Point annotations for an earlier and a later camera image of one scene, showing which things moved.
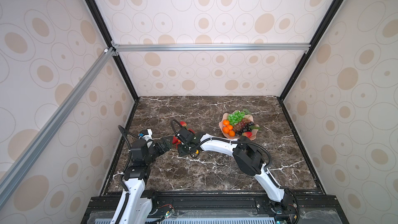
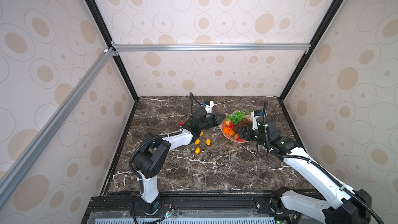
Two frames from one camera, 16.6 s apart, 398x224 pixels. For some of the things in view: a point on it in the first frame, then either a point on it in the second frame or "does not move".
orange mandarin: [225, 129] does not move
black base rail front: [227, 209] does not move
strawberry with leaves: [183, 124] -> [228, 123]
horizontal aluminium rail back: [117, 47] does not move
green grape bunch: [235, 117] does not move
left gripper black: [166, 146] -> [214, 117]
